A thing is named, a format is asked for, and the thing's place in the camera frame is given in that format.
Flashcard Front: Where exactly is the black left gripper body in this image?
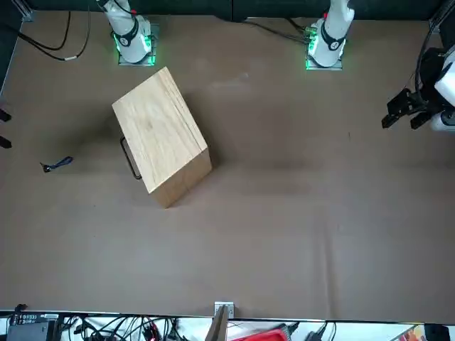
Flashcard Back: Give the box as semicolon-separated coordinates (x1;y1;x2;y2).
414;48;445;112

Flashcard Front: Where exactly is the black key with blue strap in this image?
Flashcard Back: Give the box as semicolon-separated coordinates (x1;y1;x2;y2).
39;156;75;174

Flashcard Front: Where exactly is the aluminium profile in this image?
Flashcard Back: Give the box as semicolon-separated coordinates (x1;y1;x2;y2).
12;0;35;23

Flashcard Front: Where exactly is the light wooden box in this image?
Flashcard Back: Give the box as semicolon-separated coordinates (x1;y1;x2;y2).
112;66;213;210

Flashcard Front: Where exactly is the black electronics box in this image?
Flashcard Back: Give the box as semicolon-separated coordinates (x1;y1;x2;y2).
6;312;60;341

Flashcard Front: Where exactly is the orange printed packet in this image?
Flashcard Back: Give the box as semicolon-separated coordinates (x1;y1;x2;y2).
397;323;426;341

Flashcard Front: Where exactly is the red plastic item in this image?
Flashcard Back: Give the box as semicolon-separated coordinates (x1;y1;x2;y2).
245;328;291;341

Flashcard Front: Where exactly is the black box handle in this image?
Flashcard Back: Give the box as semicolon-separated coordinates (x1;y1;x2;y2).
119;136;142;180

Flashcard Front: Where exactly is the silver post bracket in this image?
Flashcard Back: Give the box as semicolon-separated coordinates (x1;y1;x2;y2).
214;301;235;319

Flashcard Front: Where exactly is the upright post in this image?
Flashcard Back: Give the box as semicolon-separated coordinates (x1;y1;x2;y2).
205;305;230;341

